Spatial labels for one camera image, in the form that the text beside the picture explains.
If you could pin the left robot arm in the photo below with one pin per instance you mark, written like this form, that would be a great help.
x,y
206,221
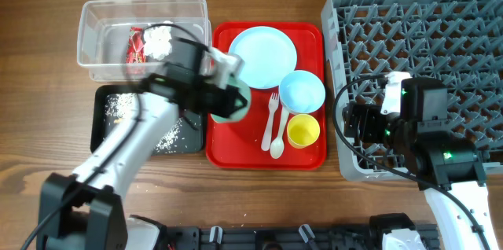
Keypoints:
x,y
85,209

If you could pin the yellow plastic cup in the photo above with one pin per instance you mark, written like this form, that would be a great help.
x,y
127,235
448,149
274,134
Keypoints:
x,y
302,130

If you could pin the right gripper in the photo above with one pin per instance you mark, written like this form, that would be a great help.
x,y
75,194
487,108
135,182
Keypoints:
x,y
364,113

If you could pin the white plastic fork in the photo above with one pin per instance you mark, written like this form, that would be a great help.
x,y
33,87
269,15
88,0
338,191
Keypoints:
x,y
272,106

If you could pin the rice and food scraps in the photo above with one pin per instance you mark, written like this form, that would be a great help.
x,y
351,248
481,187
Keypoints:
x,y
118,106

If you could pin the white tissue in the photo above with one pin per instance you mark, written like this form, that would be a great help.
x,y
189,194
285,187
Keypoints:
x,y
157,41

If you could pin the light blue plate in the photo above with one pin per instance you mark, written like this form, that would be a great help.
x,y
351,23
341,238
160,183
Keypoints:
x,y
268,55

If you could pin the clear plastic waste bin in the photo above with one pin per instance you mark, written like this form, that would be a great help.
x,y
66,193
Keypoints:
x,y
104,30

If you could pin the black plastic tray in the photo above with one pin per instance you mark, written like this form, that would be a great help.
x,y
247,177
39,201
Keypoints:
x,y
190,140

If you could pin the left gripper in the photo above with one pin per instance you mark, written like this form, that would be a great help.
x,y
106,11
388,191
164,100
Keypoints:
x,y
225,105

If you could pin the red snack wrapper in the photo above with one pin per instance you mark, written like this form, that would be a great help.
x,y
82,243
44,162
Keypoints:
x,y
135,57

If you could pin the red serving tray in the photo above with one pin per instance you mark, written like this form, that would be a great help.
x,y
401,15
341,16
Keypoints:
x,y
238,145

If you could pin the green bowl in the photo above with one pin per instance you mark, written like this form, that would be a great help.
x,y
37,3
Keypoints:
x,y
245,91

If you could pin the light blue bowl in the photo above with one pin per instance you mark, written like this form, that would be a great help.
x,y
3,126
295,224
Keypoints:
x,y
302,92

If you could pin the white plastic spoon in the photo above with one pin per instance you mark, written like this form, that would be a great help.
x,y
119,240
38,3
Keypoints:
x,y
277,146

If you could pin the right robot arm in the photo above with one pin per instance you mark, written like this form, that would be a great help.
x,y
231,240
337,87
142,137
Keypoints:
x,y
412,121

